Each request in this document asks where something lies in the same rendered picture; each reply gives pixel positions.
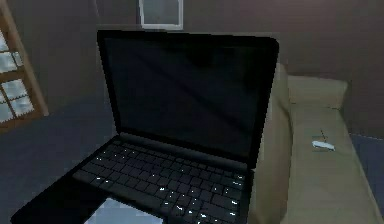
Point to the black laptop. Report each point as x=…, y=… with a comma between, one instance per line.
x=186, y=110

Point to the white remote control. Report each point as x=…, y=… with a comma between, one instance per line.
x=322, y=145

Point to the beige sofa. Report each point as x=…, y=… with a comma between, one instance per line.
x=320, y=180

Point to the wooden framed window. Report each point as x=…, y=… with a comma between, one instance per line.
x=16, y=90

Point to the white framed wall picture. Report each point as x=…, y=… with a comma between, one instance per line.
x=161, y=13

